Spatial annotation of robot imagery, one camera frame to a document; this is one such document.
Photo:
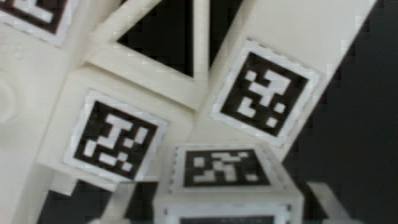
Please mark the white chair back frame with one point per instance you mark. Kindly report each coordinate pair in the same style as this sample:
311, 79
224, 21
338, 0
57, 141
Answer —
137, 74

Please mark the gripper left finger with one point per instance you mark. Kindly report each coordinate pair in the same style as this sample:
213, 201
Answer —
128, 209

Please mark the white tagged cube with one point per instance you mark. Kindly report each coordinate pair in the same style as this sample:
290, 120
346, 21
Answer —
226, 187

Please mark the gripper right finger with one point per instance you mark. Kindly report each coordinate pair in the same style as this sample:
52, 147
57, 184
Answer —
336, 214

